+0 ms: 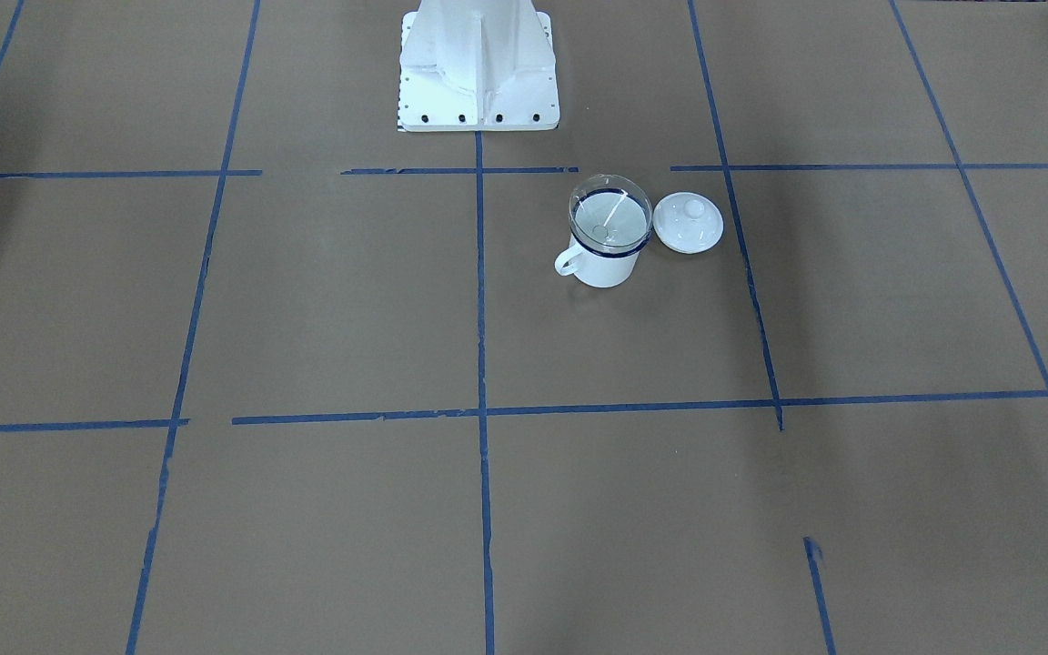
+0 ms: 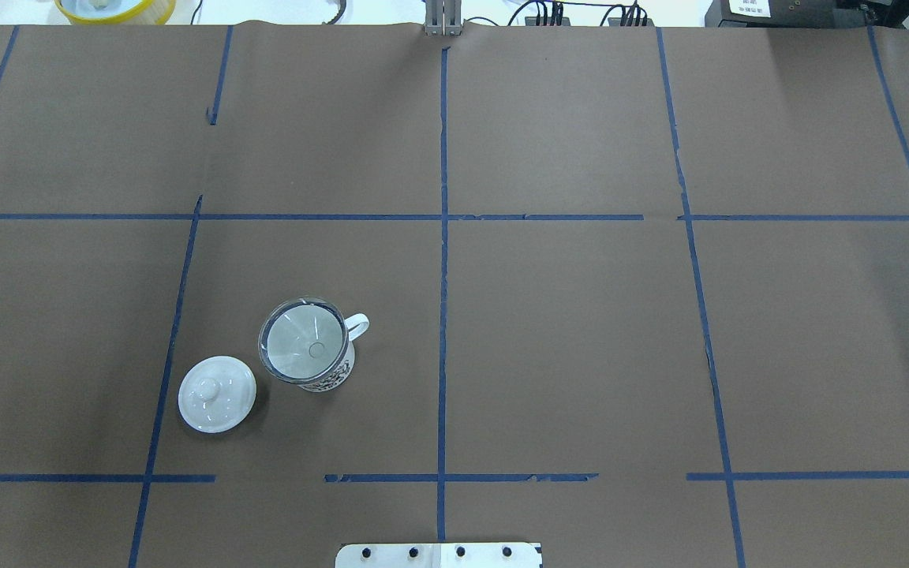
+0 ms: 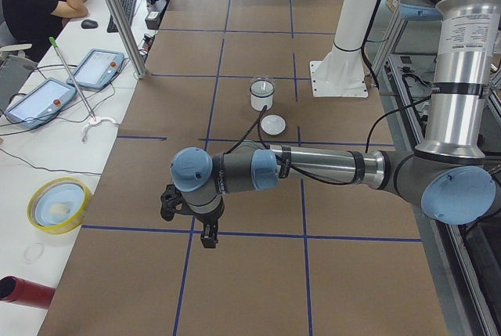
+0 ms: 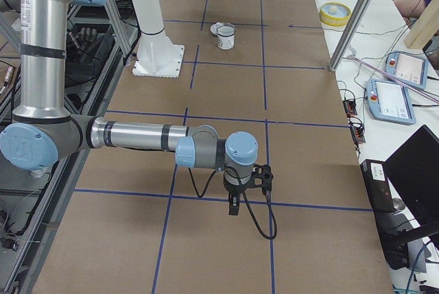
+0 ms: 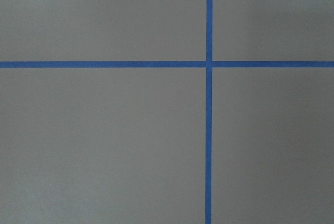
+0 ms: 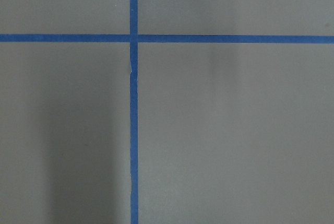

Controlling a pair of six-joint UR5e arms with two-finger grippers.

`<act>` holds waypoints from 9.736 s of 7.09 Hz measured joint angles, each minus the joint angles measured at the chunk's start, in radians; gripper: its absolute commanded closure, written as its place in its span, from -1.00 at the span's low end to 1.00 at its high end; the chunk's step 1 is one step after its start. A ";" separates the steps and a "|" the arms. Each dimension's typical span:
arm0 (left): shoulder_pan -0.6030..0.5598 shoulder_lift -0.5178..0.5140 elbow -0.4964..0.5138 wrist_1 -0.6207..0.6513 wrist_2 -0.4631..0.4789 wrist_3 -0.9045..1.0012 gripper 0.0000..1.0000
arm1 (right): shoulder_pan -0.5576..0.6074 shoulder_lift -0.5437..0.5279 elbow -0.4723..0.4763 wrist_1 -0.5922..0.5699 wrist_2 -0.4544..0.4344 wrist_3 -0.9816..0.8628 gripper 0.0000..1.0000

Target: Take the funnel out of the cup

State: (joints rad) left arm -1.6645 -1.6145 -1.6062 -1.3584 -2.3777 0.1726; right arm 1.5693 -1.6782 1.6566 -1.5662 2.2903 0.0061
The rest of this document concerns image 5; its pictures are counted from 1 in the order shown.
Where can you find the blue tape line vertical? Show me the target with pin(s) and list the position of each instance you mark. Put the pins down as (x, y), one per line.
(208, 144)

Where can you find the blue tape line horizontal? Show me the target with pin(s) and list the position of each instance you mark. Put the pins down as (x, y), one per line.
(166, 64)

